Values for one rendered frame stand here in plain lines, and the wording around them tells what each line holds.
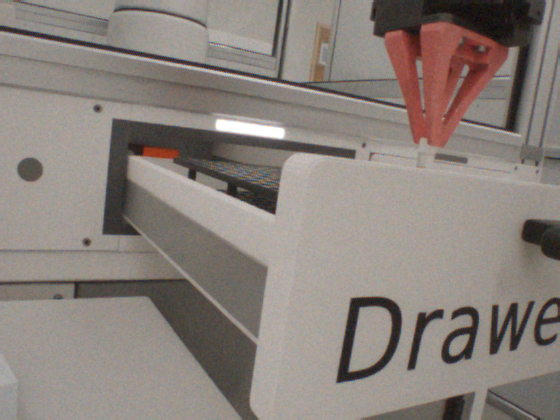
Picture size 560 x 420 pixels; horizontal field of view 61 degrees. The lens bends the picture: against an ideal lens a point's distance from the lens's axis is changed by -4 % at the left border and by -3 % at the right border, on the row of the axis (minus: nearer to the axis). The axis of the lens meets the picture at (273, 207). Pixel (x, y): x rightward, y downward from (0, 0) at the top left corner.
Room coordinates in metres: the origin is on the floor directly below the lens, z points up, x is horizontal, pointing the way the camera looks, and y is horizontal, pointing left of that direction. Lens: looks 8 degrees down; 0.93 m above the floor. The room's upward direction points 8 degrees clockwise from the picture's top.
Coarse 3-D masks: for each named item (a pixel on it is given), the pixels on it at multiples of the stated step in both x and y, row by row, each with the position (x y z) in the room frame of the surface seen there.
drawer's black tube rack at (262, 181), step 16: (176, 160) 0.47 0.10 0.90; (192, 160) 0.46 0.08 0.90; (208, 160) 0.49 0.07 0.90; (192, 176) 0.46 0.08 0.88; (224, 176) 0.37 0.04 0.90; (240, 176) 0.36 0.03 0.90; (256, 176) 0.38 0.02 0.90; (272, 176) 0.40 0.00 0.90; (224, 192) 0.48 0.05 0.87; (240, 192) 0.50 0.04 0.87; (256, 192) 0.32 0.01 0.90; (272, 192) 0.30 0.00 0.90; (272, 208) 0.42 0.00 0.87
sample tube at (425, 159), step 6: (426, 138) 0.34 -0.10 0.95; (420, 144) 0.34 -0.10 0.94; (426, 144) 0.34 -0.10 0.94; (420, 150) 0.34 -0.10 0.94; (426, 150) 0.34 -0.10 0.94; (432, 150) 0.34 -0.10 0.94; (420, 156) 0.34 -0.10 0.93; (426, 156) 0.34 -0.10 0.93; (432, 156) 0.34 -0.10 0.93; (420, 162) 0.34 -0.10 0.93; (426, 162) 0.34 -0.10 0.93; (432, 162) 0.34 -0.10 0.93
